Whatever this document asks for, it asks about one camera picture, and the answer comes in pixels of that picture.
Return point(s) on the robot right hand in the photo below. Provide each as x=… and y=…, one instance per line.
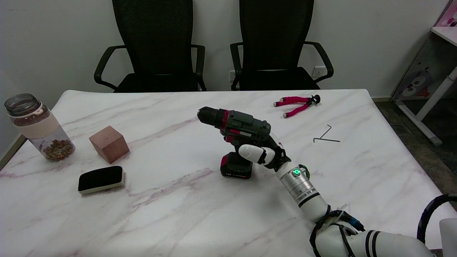
x=267, y=157

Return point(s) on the green red power screwdriver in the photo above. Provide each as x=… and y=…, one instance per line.
x=246, y=126

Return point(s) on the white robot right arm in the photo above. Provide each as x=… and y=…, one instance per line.
x=307, y=192

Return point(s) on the pink mini flexible tripod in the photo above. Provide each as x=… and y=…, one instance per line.
x=296, y=100

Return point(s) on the black mesh office chair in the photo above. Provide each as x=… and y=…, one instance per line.
x=157, y=43
x=275, y=43

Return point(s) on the floor vent grille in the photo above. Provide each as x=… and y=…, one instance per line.
x=400, y=129

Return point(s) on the brown wooden cube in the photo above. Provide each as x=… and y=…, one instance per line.
x=109, y=144

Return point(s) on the black whiteboard eraser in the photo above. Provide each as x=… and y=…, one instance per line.
x=101, y=178

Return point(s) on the white desk with cartoon panel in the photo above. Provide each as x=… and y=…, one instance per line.
x=417, y=71

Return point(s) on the glass jar with nuts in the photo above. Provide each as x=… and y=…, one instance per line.
x=39, y=126

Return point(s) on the white wall socket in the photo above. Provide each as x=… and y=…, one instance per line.
x=232, y=75
x=319, y=72

